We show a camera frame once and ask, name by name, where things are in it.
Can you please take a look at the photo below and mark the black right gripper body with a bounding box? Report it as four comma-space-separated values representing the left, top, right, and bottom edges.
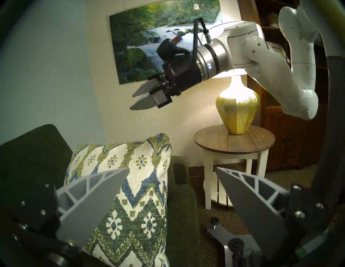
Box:
161, 57, 202, 96

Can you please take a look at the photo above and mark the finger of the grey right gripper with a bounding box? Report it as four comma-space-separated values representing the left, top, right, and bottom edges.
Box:
129, 88, 173, 111
132, 76, 165, 98

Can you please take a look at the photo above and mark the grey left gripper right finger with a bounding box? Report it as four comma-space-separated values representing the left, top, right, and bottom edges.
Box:
216, 167, 334, 260

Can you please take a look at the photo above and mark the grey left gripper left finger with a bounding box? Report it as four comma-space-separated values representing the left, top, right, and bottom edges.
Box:
0, 167, 130, 248

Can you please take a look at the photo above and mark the green blue patterned throw pillow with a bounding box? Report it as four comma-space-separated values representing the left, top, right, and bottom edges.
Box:
65, 133, 172, 267

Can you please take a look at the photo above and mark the dark green fabric sofa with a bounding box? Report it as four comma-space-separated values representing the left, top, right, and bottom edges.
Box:
0, 124, 201, 267

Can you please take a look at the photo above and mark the grey robot mobile base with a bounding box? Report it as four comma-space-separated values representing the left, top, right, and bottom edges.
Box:
206, 217, 263, 267

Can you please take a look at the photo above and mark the waterfall forest landscape painting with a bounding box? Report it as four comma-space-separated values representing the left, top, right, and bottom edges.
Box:
109, 0, 221, 85

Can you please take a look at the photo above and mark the cream lamp shade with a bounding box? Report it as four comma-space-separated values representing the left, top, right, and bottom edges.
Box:
213, 68, 249, 79

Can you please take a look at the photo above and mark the yellow speckled lamp base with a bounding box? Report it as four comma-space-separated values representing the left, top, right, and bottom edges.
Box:
216, 75, 261, 135

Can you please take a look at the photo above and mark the brown wooden cabinet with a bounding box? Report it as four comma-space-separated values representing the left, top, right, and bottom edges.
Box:
237, 0, 328, 170

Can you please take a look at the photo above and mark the round wooden side table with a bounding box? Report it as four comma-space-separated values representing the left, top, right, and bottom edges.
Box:
194, 124, 276, 210

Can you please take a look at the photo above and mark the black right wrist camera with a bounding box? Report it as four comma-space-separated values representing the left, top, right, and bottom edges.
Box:
156, 38, 190, 62

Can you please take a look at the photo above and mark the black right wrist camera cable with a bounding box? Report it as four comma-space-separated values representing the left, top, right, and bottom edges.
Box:
192, 17, 213, 59

